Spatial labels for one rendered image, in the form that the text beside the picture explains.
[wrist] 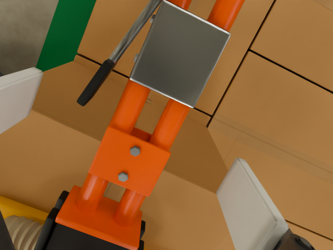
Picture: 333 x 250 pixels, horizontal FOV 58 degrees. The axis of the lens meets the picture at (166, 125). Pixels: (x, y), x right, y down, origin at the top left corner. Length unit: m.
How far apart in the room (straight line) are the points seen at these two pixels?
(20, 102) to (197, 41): 0.14
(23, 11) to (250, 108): 1.01
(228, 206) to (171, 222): 0.30
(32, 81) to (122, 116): 0.11
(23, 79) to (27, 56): 1.29
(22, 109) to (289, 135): 0.81
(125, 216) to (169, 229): 0.19
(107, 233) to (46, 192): 0.20
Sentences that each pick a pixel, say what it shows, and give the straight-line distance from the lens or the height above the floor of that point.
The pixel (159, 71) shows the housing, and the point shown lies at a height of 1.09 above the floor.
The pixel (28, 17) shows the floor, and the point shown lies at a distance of 1.45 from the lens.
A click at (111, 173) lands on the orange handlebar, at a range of 0.28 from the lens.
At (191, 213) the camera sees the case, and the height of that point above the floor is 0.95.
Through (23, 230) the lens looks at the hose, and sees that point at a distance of 0.43.
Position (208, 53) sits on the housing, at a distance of 0.25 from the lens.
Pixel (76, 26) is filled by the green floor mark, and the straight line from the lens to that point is 1.38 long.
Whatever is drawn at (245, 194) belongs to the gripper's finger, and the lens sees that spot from 0.17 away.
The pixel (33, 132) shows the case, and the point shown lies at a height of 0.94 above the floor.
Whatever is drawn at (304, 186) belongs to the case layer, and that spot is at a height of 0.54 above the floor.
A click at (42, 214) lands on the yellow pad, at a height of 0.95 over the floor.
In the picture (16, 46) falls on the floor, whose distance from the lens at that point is 1.47.
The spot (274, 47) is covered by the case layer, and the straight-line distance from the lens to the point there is 0.85.
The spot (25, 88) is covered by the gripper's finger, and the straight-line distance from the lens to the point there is 0.17.
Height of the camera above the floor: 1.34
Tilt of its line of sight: 72 degrees down
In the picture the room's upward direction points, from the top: 176 degrees clockwise
